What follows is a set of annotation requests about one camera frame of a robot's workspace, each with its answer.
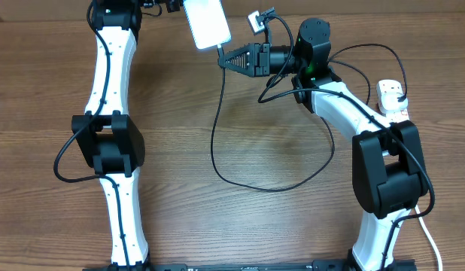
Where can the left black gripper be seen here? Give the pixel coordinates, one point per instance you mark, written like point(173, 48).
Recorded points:
point(173, 5)

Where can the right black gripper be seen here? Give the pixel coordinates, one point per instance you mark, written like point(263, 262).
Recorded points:
point(253, 50)

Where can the blue screen smartphone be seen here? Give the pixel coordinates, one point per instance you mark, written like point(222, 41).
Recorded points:
point(207, 22)

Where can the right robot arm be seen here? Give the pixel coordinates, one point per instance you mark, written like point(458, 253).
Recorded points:
point(388, 171)

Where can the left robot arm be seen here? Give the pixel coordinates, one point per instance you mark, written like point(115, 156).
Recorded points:
point(110, 142)

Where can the white charger adapter plug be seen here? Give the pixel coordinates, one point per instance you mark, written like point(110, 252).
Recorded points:
point(390, 103)

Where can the white power strip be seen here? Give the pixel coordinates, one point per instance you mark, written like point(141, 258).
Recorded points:
point(388, 92)

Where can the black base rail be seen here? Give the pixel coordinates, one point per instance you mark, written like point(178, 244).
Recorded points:
point(251, 267)

